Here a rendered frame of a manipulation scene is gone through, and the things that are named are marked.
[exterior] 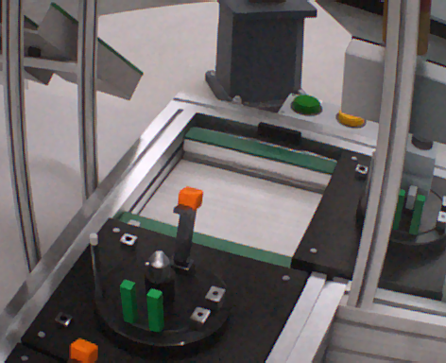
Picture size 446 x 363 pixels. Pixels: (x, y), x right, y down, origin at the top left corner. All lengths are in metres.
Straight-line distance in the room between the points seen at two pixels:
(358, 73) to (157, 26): 0.98
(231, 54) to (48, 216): 0.41
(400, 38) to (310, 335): 0.33
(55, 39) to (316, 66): 0.72
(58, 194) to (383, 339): 0.55
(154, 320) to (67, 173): 0.50
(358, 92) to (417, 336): 0.30
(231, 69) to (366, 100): 0.60
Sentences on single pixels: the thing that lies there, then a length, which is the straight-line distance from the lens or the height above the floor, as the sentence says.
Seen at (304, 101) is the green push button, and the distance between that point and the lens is 1.19.
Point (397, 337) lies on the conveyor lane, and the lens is 0.89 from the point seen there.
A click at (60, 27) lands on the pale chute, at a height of 1.17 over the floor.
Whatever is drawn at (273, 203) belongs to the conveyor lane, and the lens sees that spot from 1.08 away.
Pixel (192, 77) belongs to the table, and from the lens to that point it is 1.47.
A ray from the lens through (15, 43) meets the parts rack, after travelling 0.80.
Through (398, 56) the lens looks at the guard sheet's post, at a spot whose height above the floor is 1.26.
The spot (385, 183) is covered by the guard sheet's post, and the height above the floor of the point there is 1.12.
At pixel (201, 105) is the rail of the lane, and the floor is 0.96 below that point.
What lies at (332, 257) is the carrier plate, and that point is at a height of 0.97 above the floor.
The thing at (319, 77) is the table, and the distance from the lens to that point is 1.51.
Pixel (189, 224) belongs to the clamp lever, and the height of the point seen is 1.04.
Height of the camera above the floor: 1.56
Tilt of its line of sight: 35 degrees down
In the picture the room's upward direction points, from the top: 3 degrees clockwise
